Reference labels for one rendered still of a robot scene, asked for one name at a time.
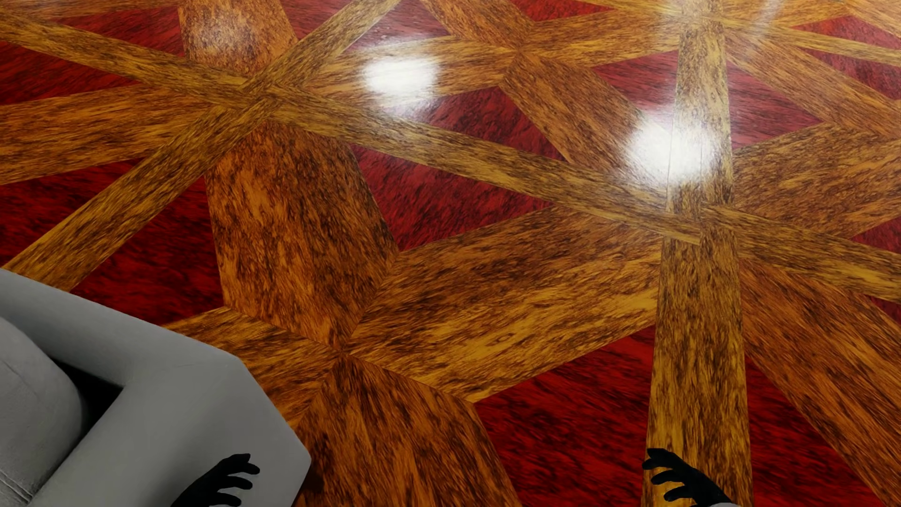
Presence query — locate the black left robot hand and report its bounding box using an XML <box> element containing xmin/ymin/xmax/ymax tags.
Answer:
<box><xmin>171</xmin><ymin>453</ymin><xmax>261</xmax><ymax>507</ymax></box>

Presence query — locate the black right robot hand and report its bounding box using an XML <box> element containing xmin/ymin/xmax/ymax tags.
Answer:
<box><xmin>642</xmin><ymin>448</ymin><xmax>734</xmax><ymax>507</ymax></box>

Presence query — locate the gray armchair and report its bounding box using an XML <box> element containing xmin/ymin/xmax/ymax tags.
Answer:
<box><xmin>0</xmin><ymin>268</ymin><xmax>312</xmax><ymax>507</ymax></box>

